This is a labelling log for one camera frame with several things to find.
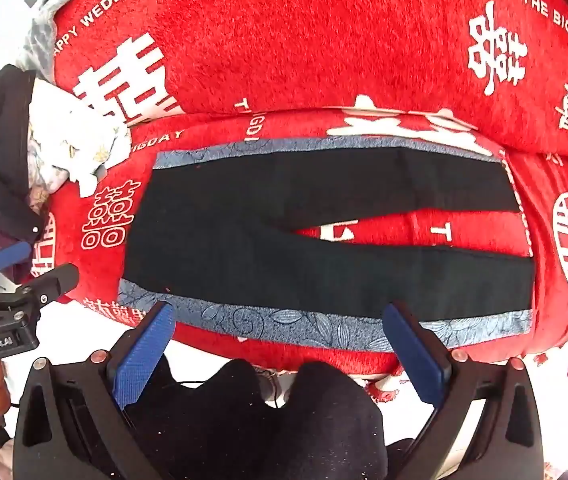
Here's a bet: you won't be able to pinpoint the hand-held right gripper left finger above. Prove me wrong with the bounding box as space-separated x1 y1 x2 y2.
12 301 177 480

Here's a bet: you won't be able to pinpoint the person's legs in black trousers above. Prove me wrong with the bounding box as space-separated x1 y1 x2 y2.
124 357 415 480

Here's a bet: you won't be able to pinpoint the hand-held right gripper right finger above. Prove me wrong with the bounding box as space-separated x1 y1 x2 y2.
383 302 546 480

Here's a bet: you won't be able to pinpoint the white floral cloth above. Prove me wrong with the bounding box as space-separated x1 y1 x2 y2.
26 77 132 216

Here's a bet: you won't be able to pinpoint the grey cloth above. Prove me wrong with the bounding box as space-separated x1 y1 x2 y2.
18 0 95 82

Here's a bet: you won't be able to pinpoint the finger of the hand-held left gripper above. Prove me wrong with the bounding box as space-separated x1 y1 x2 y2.
11 263 80 321
0 241 33 273

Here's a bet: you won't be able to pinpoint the black pants with blue trim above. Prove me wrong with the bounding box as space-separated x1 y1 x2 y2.
118 147 537 351

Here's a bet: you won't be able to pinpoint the red printed blanket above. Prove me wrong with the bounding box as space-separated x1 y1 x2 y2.
28 0 568 391

